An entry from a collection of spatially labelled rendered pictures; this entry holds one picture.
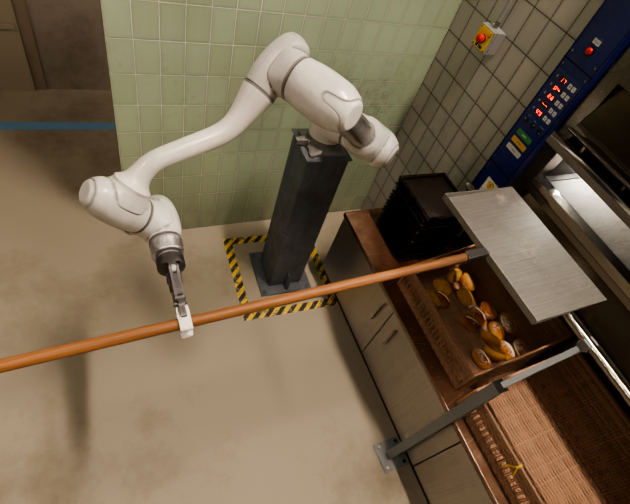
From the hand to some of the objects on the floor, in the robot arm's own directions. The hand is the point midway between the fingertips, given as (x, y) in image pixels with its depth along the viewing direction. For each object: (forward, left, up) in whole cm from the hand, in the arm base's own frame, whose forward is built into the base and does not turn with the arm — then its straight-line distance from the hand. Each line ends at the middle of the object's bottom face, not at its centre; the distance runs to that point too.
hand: (184, 322), depth 107 cm
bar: (+24, +106, -114) cm, 157 cm away
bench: (+41, +127, -114) cm, 176 cm away
